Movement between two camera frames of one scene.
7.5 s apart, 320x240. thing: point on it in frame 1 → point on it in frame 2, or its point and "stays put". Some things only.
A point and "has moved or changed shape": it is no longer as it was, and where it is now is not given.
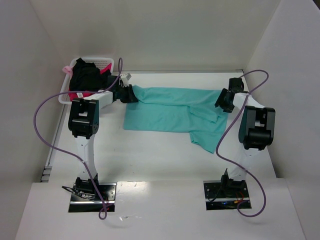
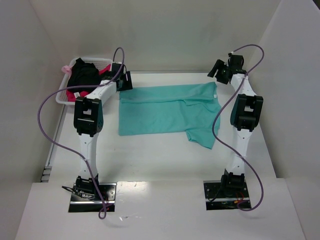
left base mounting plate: (79, 204) stays put
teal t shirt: (200, 112) has moved or changed shape
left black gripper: (128, 94) → (127, 81)
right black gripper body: (224, 100) → (219, 70)
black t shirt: (87, 77) stays put
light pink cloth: (67, 70) stays put
